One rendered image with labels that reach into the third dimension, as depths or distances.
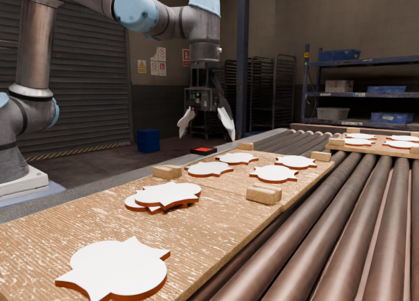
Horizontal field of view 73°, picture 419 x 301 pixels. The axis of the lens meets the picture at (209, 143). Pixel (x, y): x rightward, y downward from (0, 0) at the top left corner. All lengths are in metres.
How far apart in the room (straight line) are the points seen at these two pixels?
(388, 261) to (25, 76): 0.96
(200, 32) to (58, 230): 0.50
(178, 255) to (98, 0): 0.52
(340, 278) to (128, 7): 0.57
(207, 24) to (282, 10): 5.82
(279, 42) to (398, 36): 2.09
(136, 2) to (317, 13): 5.66
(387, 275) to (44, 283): 0.42
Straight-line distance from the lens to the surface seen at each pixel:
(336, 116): 5.20
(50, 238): 0.51
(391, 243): 0.55
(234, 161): 0.84
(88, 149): 5.75
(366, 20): 5.86
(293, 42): 6.26
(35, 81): 0.99
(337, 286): 0.42
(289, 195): 0.63
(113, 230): 0.49
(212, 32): 0.72
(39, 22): 0.97
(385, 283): 0.45
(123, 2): 0.63
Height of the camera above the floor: 1.16
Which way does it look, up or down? 11 degrees down
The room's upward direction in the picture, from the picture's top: straight up
